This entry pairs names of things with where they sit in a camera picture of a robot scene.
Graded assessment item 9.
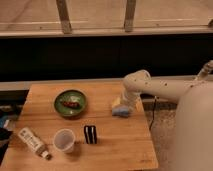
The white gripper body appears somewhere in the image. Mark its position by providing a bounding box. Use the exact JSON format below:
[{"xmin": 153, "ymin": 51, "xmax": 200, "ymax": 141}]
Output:
[{"xmin": 121, "ymin": 89, "xmax": 140, "ymax": 110}]

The green bowl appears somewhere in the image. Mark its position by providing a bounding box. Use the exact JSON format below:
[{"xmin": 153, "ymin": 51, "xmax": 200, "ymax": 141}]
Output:
[{"xmin": 54, "ymin": 89, "xmax": 87, "ymax": 118}]

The white bottle lying down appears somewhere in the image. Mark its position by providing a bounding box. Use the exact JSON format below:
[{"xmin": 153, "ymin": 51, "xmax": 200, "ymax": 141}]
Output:
[{"xmin": 18, "ymin": 127, "xmax": 51, "ymax": 160}]

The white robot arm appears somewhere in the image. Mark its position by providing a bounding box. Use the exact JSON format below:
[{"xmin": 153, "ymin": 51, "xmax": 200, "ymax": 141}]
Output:
[{"xmin": 121, "ymin": 60, "xmax": 213, "ymax": 171}]

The black white striped eraser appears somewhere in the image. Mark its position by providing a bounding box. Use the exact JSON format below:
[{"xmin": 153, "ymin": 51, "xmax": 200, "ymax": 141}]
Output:
[{"xmin": 84, "ymin": 125, "xmax": 97, "ymax": 144}]

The clear plastic cup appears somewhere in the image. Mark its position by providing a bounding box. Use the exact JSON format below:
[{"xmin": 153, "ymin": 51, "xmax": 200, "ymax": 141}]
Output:
[{"xmin": 53, "ymin": 129, "xmax": 76, "ymax": 153}]

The red brown food piece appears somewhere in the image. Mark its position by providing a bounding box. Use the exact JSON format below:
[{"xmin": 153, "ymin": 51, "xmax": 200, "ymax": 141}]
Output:
[{"xmin": 63, "ymin": 101, "xmax": 80, "ymax": 108}]

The yellow blue sponge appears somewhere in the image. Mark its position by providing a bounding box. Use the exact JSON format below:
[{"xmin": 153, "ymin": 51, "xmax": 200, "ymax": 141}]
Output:
[{"xmin": 111, "ymin": 96, "xmax": 143, "ymax": 118}]

